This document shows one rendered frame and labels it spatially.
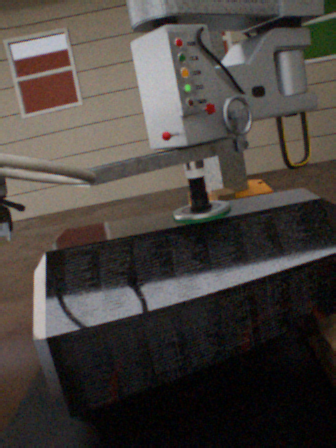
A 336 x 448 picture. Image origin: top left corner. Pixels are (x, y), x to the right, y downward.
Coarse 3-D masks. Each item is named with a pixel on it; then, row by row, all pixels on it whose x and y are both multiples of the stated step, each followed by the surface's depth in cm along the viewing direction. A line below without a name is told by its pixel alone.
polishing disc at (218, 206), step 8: (216, 200) 166; (184, 208) 164; (208, 208) 155; (216, 208) 153; (224, 208) 152; (176, 216) 155; (184, 216) 151; (192, 216) 149; (200, 216) 149; (208, 216) 149
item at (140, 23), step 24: (144, 0) 132; (168, 0) 131; (192, 0) 136; (216, 0) 143; (240, 0) 150; (264, 0) 158; (288, 0) 165; (312, 0) 174; (144, 24) 138; (168, 24) 140; (216, 24) 159; (240, 24) 167; (264, 24) 173; (288, 24) 172
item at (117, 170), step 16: (208, 144) 151; (224, 144) 156; (128, 160) 144; (144, 160) 135; (160, 160) 139; (176, 160) 143; (192, 160) 147; (96, 176) 125; (112, 176) 128; (128, 176) 132
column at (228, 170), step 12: (216, 36) 230; (216, 48) 231; (228, 132) 241; (216, 156) 241; (228, 156) 243; (240, 156) 247; (204, 168) 256; (216, 168) 244; (228, 168) 244; (240, 168) 248; (216, 180) 248; (228, 180) 245; (240, 180) 249
